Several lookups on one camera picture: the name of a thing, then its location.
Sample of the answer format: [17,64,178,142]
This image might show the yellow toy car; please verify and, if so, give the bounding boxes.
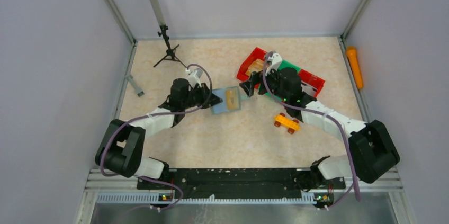
[274,113,301,135]

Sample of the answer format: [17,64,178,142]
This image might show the red bin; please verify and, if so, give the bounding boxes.
[298,69,325,98]
[236,47,267,82]

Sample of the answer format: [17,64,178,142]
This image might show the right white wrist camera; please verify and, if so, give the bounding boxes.
[265,51,283,76]

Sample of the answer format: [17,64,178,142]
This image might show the orange patterned card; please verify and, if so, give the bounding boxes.
[225,89,240,110]

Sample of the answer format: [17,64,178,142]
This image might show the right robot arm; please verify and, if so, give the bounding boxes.
[239,68,400,184]

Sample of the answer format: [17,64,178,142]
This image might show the small grey tool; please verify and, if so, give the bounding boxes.
[125,74,145,97]

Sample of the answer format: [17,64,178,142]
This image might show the near red bin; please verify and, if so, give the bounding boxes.
[298,69,325,98]

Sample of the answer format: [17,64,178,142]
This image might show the green card holder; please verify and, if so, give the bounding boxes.
[211,86,249,115]

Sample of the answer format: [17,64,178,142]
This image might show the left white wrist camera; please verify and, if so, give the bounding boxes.
[185,68,203,88]

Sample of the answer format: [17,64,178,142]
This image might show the far red bin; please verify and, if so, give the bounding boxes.
[236,47,267,82]

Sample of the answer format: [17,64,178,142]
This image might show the orange flashlight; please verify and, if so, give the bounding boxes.
[346,46,364,89]

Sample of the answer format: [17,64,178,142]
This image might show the black tripod with grey tube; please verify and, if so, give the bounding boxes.
[149,0,187,68]

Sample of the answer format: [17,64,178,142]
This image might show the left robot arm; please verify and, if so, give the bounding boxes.
[95,78,223,180]

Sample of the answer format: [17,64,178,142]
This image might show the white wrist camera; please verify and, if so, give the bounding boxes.
[265,51,283,76]
[185,68,203,88]

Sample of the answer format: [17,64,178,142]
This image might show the green bin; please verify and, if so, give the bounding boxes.
[261,61,299,95]

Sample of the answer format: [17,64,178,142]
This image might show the wooden blocks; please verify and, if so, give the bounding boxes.
[245,59,264,76]

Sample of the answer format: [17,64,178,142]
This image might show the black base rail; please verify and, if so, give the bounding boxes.
[137,168,346,199]

